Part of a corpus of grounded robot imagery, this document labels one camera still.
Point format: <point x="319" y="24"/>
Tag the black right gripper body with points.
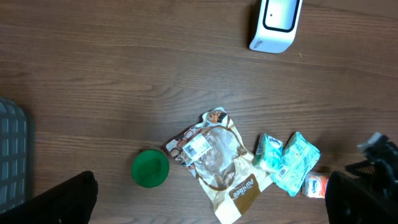
<point x="384" y="154"/>

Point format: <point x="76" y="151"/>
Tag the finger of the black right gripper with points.
<point x="366" y="169"/>

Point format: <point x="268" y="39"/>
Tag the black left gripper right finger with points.
<point x="350" y="201"/>

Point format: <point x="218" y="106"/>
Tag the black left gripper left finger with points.
<point x="70" y="202"/>

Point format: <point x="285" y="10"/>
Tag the orange tissue pack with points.
<point x="314" y="185"/>

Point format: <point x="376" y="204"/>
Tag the teal wet wipes pack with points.
<point x="299" y="157"/>

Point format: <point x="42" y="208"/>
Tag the green lid jar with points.
<point x="150" y="168"/>

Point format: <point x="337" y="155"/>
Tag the small teal tissue pack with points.
<point x="268" y="154"/>

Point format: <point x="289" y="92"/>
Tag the beige brown snack pouch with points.
<point x="214" y="153"/>

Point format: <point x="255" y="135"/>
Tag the white barcode scanner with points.
<point x="273" y="25"/>

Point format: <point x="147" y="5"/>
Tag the black mesh basket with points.
<point x="17" y="155"/>

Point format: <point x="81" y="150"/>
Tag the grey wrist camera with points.
<point x="370" y="142"/>

